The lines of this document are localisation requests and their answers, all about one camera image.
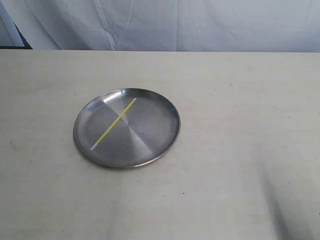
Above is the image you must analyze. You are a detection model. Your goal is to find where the neon yellow-green flexible tube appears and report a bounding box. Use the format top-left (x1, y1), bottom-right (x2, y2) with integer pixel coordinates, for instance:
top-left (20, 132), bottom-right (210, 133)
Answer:
top-left (90, 98), bottom-right (137, 151)

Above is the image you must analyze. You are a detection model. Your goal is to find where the round stainless steel plate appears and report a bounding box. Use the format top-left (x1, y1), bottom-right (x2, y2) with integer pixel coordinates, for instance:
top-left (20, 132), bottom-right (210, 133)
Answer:
top-left (73, 88), bottom-right (181, 169)

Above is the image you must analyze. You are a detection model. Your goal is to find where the dark frame behind sheet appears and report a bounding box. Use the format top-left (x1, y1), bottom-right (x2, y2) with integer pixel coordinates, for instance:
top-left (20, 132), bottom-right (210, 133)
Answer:
top-left (0, 3), bottom-right (32, 50)

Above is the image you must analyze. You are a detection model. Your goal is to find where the white backdrop sheet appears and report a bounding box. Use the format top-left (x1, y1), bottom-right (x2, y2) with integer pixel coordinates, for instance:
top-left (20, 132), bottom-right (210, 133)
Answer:
top-left (0, 0), bottom-right (320, 52)

